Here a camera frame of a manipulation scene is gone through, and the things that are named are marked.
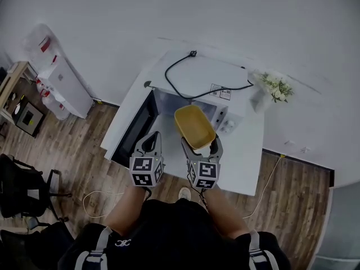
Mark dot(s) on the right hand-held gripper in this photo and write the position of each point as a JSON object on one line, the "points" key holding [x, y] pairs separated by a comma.
{"points": [[206, 173]]}

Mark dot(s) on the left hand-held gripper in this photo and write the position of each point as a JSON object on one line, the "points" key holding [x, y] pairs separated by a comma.
{"points": [[146, 170]]}

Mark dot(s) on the yellow food container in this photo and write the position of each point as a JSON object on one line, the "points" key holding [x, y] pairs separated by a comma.
{"points": [[194, 125]]}

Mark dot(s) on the white microwave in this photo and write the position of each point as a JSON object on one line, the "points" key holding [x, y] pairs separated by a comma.
{"points": [[197, 74]]}

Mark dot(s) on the person's right forearm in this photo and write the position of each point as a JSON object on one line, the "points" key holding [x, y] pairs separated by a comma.
{"points": [[227, 215]]}

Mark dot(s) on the person's left forearm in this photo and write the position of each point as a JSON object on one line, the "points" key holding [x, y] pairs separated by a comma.
{"points": [[126, 209]]}

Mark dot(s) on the white microwave knob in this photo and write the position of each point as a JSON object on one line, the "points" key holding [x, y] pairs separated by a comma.
{"points": [[231, 123]]}

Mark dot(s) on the person's white shoe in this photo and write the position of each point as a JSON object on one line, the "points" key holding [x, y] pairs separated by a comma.
{"points": [[184, 193]]}

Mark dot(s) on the white printed label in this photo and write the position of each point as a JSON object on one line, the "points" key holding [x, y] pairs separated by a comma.
{"points": [[220, 91]]}

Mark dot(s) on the white vase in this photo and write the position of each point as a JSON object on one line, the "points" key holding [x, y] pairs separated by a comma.
{"points": [[260, 101]]}

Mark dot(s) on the person's black shirt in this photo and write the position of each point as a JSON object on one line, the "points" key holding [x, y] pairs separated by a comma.
{"points": [[177, 235]]}

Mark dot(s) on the white flower bouquet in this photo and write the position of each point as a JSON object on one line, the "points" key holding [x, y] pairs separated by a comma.
{"points": [[277, 87]]}

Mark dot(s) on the black box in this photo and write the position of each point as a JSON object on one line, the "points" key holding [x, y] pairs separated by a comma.
{"points": [[28, 118]]}

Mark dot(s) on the black office chair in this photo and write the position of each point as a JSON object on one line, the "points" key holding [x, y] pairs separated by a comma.
{"points": [[19, 184]]}

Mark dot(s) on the clear plastic wrapped bundle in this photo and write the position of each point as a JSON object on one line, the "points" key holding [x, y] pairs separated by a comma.
{"points": [[36, 46]]}

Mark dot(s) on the wooden shelf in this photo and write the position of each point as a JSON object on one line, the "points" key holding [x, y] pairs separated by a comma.
{"points": [[14, 74]]}

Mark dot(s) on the black bag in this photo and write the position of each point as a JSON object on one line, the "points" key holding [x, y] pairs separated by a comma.
{"points": [[33, 246]]}

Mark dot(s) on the white wall socket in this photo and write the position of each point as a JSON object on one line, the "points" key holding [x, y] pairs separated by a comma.
{"points": [[289, 143]]}

